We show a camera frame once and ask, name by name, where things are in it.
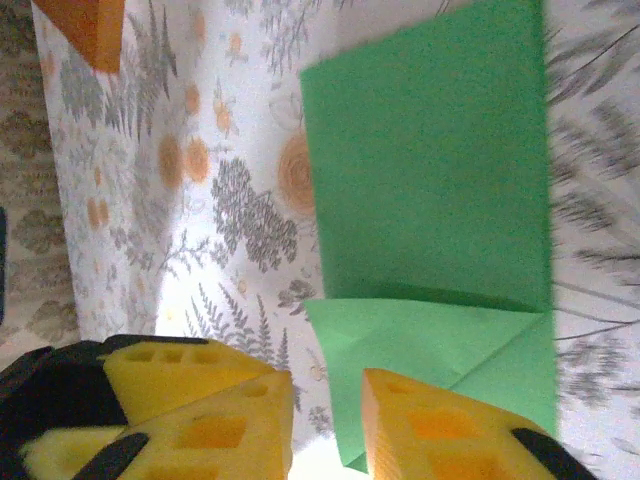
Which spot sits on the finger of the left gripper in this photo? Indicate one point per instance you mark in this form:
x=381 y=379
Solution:
x=165 y=380

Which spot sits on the green square paper sheet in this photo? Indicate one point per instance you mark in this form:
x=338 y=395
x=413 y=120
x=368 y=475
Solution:
x=425 y=175

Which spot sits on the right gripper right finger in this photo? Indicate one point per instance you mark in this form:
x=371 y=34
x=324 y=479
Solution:
x=440 y=440

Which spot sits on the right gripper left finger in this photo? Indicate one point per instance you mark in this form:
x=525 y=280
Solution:
x=200 y=440

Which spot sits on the floral table cover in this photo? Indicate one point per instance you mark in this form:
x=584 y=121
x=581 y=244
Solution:
x=200 y=250

